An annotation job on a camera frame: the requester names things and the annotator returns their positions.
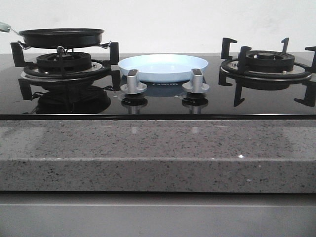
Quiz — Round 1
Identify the light blue plate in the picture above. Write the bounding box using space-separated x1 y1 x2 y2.
118 54 208 83

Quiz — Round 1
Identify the black frying pan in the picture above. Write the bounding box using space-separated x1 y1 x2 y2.
0 21 105 49

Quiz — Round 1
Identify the left silver stove knob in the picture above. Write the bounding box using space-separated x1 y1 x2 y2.
120 69 147 95

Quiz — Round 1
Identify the silver stove knob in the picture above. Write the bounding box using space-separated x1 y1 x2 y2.
182 69 209 94
120 69 147 95

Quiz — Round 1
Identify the right silver stove knob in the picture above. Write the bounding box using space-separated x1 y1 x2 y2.
182 69 209 94

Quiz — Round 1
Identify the black glass cooktop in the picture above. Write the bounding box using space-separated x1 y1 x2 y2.
0 54 316 120

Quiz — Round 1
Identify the left black pan support grate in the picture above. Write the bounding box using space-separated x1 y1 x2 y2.
11 41 120 100

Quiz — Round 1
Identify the black pan support grate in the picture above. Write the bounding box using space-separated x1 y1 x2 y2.
11 41 120 100
219 38 316 107

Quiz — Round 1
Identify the right black pan support grate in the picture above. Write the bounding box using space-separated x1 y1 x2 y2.
219 38 316 107

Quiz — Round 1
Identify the right black gas burner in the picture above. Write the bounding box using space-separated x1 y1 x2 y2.
238 50 295 73

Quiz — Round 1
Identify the black gas burner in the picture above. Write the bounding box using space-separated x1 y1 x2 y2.
238 50 295 73
36 52 92 74

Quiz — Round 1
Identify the left black gas burner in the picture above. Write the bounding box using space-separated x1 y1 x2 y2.
36 52 92 74

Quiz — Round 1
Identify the grey cabinet front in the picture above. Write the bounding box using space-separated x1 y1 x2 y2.
0 193 316 237

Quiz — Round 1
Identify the small wire pan support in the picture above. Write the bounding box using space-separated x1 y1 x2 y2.
10 40 118 54

